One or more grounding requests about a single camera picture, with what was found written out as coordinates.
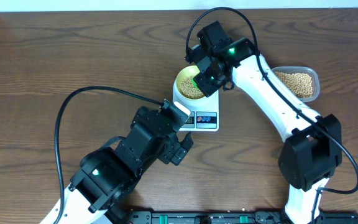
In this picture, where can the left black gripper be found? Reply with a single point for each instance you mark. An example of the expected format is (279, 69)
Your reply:
(171, 145)

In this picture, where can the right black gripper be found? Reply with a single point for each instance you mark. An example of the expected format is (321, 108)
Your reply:
(206, 89)

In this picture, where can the green plastic measuring scoop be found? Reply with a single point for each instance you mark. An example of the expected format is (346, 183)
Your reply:
(194, 83)

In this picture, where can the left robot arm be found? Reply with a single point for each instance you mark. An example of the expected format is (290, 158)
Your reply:
(109, 174)

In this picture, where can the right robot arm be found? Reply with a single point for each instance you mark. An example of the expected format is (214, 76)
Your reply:
(312, 144)

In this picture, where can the soybeans in yellow bowl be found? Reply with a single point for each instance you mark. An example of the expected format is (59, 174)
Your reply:
(190, 90)

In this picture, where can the white digital kitchen scale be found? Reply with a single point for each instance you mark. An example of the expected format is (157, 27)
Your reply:
(204, 114)

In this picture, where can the yellow bowl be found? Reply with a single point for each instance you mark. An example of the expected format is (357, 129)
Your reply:
(190, 71)

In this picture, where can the clear container of soybeans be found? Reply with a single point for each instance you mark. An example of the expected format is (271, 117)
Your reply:
(303, 82)

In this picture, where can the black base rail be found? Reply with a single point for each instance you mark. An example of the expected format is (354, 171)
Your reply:
(116, 215)

